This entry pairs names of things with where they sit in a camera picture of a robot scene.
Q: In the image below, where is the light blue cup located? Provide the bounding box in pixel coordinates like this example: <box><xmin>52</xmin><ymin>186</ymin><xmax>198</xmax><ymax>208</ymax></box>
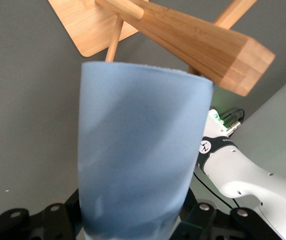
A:
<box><xmin>77</xmin><ymin>61</ymin><xmax>214</xmax><ymax>240</ymax></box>

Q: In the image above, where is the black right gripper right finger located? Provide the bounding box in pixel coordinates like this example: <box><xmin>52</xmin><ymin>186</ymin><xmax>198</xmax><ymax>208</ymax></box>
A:
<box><xmin>174</xmin><ymin>189</ymin><xmax>283</xmax><ymax>240</ymax></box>

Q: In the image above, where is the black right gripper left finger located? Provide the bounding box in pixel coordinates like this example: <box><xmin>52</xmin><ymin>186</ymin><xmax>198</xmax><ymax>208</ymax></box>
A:
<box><xmin>0</xmin><ymin>188</ymin><xmax>82</xmax><ymax>240</ymax></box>

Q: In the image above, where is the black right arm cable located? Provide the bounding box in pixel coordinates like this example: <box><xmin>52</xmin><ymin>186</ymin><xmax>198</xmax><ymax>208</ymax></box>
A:
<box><xmin>193</xmin><ymin>171</ymin><xmax>236</xmax><ymax>211</ymax></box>

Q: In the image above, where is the wooden mug tree stand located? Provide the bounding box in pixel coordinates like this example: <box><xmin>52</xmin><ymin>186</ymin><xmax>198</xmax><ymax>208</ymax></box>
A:
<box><xmin>48</xmin><ymin>0</ymin><xmax>276</xmax><ymax>97</ymax></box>

